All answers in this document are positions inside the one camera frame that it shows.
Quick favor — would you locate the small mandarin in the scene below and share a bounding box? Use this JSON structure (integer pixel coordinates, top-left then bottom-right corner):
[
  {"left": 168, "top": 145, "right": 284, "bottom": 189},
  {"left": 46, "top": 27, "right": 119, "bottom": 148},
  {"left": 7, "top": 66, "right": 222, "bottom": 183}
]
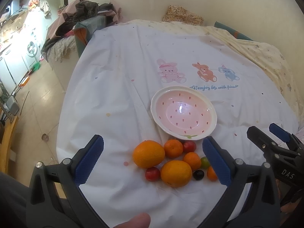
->
[
  {"left": 183, "top": 152, "right": 201, "bottom": 171},
  {"left": 207, "top": 166, "right": 218, "bottom": 182}
]

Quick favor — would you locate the green cherry tomato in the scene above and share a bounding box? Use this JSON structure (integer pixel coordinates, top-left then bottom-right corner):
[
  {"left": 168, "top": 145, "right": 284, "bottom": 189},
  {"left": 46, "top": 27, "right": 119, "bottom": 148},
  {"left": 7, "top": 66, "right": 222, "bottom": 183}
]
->
[{"left": 200, "top": 157, "right": 211, "bottom": 169}]

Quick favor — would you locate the dark purple cherry tomato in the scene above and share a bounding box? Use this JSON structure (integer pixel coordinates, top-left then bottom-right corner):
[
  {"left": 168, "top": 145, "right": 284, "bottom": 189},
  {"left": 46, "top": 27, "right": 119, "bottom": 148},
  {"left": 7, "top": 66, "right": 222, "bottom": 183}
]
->
[{"left": 193, "top": 170, "right": 205, "bottom": 181}]

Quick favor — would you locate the red cherry tomato back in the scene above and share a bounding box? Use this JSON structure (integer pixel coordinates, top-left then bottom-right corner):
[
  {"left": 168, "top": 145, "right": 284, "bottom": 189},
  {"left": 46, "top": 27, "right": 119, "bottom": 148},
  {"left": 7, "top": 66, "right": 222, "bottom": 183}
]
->
[{"left": 183, "top": 141, "right": 196, "bottom": 153}]

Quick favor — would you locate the red cherry tomato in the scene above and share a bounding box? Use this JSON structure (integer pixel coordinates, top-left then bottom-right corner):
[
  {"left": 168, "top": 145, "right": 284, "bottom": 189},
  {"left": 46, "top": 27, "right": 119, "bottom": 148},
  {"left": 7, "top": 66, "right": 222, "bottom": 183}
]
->
[
  {"left": 183, "top": 141, "right": 196, "bottom": 153},
  {"left": 145, "top": 167, "right": 161, "bottom": 182}
]

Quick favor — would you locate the large orange front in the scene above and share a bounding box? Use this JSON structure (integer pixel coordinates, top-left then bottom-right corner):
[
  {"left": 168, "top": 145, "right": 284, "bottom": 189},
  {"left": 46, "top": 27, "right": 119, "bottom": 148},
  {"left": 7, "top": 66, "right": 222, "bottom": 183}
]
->
[{"left": 160, "top": 160, "right": 192, "bottom": 188}]

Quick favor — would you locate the large orange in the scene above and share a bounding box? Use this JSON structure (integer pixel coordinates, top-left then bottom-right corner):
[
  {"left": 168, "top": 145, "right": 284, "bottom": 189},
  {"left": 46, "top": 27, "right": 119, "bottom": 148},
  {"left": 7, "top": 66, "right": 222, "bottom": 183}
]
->
[
  {"left": 160, "top": 160, "right": 192, "bottom": 188},
  {"left": 132, "top": 140, "right": 165, "bottom": 169}
]

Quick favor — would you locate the red cherry tomato front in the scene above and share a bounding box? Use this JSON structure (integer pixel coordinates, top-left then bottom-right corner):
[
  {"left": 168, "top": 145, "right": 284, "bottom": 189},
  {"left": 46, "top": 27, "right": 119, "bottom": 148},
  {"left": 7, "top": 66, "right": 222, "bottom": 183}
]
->
[{"left": 145, "top": 167, "right": 161, "bottom": 182}]

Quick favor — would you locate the operator hand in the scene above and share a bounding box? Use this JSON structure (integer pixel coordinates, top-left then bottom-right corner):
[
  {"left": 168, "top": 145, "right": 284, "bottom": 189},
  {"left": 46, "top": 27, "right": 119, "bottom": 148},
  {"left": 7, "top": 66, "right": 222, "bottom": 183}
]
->
[{"left": 114, "top": 213, "right": 151, "bottom": 228}]

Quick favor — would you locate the yellow wooden chair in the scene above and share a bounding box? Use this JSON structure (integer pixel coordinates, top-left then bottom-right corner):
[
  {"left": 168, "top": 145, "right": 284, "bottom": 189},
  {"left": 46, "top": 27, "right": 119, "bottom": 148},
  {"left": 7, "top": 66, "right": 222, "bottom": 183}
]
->
[{"left": 0, "top": 116, "right": 19, "bottom": 173}]

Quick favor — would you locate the cream patterned blanket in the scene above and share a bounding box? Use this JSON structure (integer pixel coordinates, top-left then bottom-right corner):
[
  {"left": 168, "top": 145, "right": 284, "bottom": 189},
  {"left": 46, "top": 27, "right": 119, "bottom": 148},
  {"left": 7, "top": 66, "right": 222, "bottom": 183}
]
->
[{"left": 170, "top": 21, "right": 304, "bottom": 122}]

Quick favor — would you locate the pink strawberry ceramic bowl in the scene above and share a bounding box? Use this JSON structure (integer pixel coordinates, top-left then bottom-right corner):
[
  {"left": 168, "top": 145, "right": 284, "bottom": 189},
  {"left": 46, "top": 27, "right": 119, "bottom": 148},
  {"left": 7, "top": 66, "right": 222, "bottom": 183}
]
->
[{"left": 150, "top": 86, "right": 217, "bottom": 141}]

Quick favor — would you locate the white cartoon bed sheet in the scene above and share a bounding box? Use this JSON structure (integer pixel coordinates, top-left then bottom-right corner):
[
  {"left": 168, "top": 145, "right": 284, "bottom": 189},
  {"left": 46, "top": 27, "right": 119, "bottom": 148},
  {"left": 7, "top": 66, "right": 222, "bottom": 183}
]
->
[{"left": 57, "top": 20, "right": 302, "bottom": 227}]

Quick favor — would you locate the white floor fan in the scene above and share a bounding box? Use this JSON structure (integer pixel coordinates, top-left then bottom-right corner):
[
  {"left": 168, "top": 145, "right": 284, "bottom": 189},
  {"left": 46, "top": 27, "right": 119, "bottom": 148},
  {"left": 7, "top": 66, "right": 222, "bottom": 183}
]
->
[{"left": 27, "top": 41, "right": 41, "bottom": 72}]

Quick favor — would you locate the floral pillow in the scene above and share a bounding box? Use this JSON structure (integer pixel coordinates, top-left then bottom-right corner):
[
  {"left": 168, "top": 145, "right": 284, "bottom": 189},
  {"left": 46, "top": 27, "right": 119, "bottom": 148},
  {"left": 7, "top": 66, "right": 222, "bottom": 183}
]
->
[{"left": 162, "top": 5, "right": 203, "bottom": 26}]

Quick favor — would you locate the teal orange cushion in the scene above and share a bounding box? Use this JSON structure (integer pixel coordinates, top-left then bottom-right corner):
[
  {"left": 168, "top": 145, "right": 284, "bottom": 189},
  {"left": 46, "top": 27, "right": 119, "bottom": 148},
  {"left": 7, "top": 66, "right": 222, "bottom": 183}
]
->
[{"left": 73, "top": 15, "right": 107, "bottom": 57}]

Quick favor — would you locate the pile of clothes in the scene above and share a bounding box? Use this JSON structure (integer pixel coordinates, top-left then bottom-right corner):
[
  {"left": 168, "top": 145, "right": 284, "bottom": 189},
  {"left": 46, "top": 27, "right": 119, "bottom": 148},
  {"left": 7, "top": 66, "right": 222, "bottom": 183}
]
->
[{"left": 41, "top": 0, "right": 123, "bottom": 62}]

